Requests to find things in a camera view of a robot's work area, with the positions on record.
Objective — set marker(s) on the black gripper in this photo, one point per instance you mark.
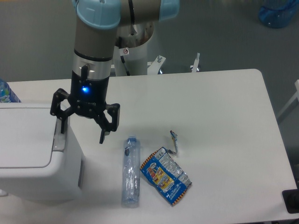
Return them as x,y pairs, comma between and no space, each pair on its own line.
88,99

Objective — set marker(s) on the white push-lid trash can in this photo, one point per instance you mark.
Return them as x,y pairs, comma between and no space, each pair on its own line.
37,161

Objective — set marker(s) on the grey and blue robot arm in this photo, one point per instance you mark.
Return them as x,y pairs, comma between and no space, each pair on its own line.
97,22

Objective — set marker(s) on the clear empty plastic bottle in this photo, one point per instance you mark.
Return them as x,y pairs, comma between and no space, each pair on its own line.
131,173

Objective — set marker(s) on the blue labelled bottle at left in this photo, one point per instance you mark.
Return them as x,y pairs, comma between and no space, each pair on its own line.
6,93

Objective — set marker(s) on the torn wrapper strip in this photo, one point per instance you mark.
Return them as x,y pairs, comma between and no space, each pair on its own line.
174,138

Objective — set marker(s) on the blue crumpled snack wrapper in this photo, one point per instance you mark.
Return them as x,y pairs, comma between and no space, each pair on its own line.
166,176

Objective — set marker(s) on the large blue water jug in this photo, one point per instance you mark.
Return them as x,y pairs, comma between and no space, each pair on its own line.
277,13

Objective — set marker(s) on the black device at table edge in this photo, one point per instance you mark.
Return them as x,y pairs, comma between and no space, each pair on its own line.
291,199

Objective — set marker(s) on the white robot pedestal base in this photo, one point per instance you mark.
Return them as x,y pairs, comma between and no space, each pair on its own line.
131,52

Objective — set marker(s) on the white frame at right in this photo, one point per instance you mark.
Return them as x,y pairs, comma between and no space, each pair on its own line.
290,105

